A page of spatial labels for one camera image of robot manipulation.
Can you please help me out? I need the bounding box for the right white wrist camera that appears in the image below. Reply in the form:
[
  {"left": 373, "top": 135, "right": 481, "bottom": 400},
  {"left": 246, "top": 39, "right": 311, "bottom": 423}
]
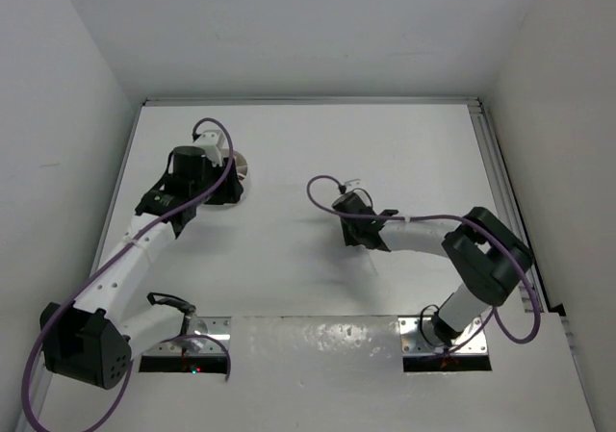
[{"left": 344, "top": 179, "right": 362, "bottom": 189}]

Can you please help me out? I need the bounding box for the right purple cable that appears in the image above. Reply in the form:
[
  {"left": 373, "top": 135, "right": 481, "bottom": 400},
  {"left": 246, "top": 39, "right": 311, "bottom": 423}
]
[{"left": 306, "top": 174, "right": 541, "bottom": 356}]

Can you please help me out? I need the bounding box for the aluminium frame rail right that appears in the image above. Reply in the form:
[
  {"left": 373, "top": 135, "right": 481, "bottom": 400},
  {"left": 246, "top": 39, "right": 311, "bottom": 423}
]
[{"left": 468, "top": 99, "right": 567, "bottom": 318}]

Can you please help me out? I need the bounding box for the purple cable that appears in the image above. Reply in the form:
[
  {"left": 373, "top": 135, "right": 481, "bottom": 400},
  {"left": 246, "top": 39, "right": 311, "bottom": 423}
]
[
  {"left": 21, "top": 117, "right": 235, "bottom": 432},
  {"left": 306, "top": 174, "right": 541, "bottom": 356}
]

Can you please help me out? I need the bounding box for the clear plastic ruler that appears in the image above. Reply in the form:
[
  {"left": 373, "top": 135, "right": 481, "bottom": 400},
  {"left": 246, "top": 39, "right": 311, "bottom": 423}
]
[{"left": 365, "top": 250, "right": 378, "bottom": 277}]

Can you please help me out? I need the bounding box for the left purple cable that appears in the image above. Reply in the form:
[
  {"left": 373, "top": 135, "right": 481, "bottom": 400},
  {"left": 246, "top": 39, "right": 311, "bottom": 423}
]
[{"left": 21, "top": 117, "right": 235, "bottom": 432}]

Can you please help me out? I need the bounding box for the aluminium frame rail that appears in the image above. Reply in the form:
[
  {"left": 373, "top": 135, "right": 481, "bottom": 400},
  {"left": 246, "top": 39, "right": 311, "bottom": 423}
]
[
  {"left": 468, "top": 99, "right": 567, "bottom": 318},
  {"left": 13, "top": 360, "right": 52, "bottom": 432}
]

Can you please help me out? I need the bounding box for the white round compartment organizer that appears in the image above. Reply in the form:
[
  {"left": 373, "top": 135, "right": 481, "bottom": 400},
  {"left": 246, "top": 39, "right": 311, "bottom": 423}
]
[{"left": 234, "top": 151, "right": 251, "bottom": 204}]

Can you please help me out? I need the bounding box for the metal mounting plate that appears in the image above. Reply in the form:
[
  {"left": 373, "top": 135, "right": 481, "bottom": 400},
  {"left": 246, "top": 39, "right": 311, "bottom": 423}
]
[
  {"left": 139, "top": 317, "right": 232, "bottom": 376},
  {"left": 398, "top": 315, "right": 492, "bottom": 373}
]

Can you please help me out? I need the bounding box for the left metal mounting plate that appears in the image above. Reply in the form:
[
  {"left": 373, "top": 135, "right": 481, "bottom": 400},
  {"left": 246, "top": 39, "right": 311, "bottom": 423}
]
[{"left": 139, "top": 317, "right": 232, "bottom": 376}]

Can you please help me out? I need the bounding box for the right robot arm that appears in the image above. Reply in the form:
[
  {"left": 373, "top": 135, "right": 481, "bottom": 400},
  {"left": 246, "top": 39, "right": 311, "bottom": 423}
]
[{"left": 332, "top": 191, "right": 534, "bottom": 347}]

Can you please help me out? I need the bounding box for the aluminium frame rail left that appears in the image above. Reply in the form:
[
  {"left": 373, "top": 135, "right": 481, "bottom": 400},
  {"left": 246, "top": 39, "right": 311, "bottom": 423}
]
[{"left": 13, "top": 360, "right": 52, "bottom": 432}]

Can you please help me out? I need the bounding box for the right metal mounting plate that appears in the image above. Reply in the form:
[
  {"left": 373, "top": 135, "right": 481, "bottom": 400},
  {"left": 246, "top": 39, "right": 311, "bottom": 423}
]
[{"left": 398, "top": 315, "right": 492, "bottom": 373}]

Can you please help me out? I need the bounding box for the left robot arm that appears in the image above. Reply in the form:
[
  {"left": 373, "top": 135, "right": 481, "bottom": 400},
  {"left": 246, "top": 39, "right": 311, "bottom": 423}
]
[{"left": 40, "top": 143, "right": 244, "bottom": 390}]

